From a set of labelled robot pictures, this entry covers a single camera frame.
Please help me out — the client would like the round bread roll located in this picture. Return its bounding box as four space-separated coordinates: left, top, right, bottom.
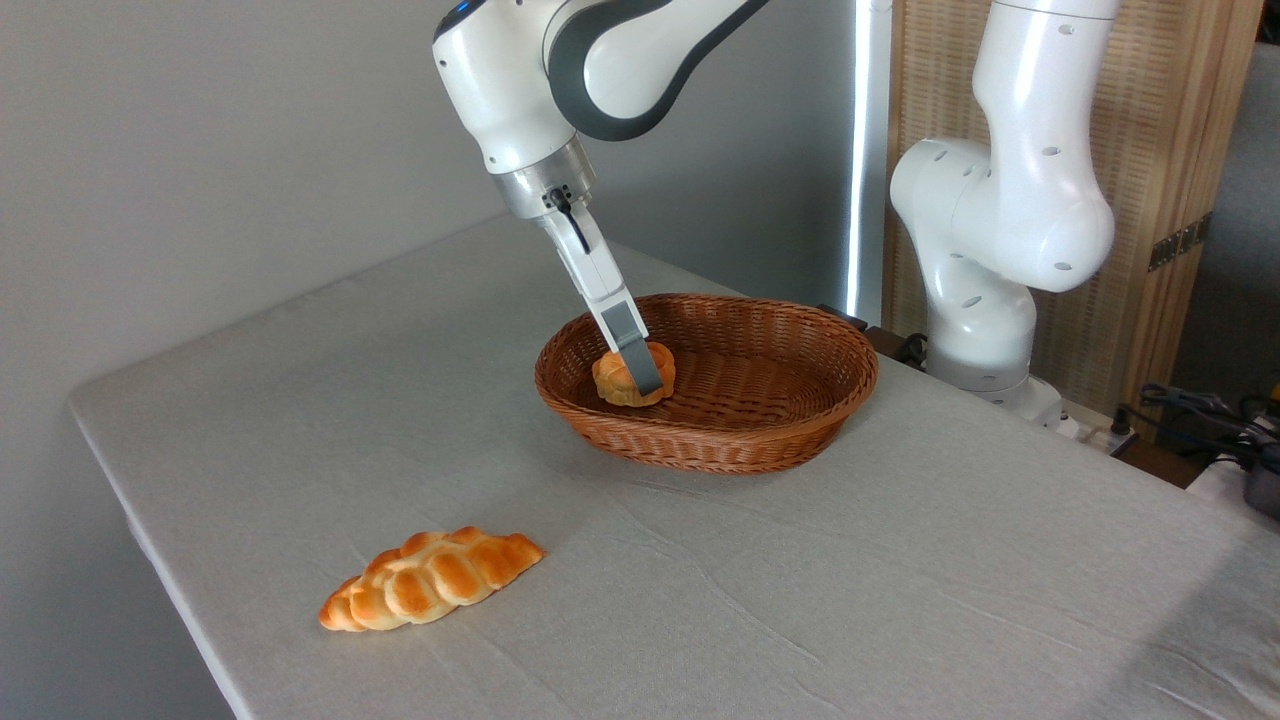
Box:
591 341 677 409

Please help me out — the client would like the long braided bread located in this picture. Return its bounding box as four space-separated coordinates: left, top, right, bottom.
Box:
318 526 546 633

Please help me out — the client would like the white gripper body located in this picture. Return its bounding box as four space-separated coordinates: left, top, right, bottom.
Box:
536 204 631 309

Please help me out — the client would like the metal screen hinge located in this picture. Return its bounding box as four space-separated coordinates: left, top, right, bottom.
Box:
1147 211 1214 272

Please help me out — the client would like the black cable bundle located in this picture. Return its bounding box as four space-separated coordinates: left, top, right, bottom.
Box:
1115 382 1280 473

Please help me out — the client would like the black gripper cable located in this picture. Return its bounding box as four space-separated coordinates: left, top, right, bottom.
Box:
545 184 592 255

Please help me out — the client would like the silver vertical pole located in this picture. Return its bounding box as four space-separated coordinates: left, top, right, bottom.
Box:
845 0 894 326

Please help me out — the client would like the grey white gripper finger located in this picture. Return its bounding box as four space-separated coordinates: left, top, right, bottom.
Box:
590 293 668 398

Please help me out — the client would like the grey tablecloth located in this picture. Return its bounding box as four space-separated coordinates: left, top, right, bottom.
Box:
68 212 1280 720

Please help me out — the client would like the brown wicker basket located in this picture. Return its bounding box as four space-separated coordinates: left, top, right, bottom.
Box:
533 292 879 475

